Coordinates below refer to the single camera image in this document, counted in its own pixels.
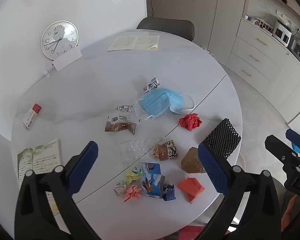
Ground dark blue wrapper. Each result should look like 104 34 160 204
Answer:
162 184 177 202

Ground white red medicine box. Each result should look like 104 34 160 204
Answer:
22 103 42 129

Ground white cloth bag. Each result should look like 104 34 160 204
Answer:
201 47 217 57

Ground brown printed snack wrapper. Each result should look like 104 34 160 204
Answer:
153 140 179 161

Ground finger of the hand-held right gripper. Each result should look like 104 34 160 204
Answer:
264 135 300 167
285 129 300 153

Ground beige tall wardrobe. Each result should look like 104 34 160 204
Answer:
145 0 248 65

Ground blue face mask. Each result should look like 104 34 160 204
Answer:
135 87 195 120

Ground black cable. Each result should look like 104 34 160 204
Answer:
149 0 157 18

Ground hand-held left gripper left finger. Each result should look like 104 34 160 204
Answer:
14 141 102 240

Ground white dish rack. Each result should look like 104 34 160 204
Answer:
255 17 274 32

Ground orange paper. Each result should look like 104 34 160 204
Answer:
177 177 205 204

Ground printed paper ball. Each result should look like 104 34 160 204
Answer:
143 77 162 93

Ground grey chair back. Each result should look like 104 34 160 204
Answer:
136 17 195 42

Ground pale yellow paper sheets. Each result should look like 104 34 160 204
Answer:
107 35 160 52

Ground beige drawer cabinet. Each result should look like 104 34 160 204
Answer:
225 19 300 102

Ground small white label wrapper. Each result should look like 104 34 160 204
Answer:
114 104 133 112

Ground black foam net sleeve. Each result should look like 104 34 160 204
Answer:
205 118 242 158

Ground pink paper flower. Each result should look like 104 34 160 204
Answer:
123 185 142 202

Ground white microwave oven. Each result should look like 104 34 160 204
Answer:
272 20 294 47

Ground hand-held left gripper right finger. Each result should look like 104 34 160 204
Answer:
197 141 282 240

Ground white paper card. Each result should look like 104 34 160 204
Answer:
52 49 82 72

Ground silver wall clock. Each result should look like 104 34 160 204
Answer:
41 20 79 60

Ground red paper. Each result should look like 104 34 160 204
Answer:
179 113 202 131

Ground white paper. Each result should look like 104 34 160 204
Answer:
113 182 127 197

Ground clear plastic wrapper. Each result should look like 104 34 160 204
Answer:
120 137 165 163

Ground blue bird print box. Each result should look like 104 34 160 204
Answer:
140 162 165 199

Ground person's pink clothing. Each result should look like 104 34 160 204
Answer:
176 226 210 240

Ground open illustrated booklet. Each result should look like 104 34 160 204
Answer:
17 138 63 215

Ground brown snack packet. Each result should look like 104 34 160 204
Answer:
104 115 140 135

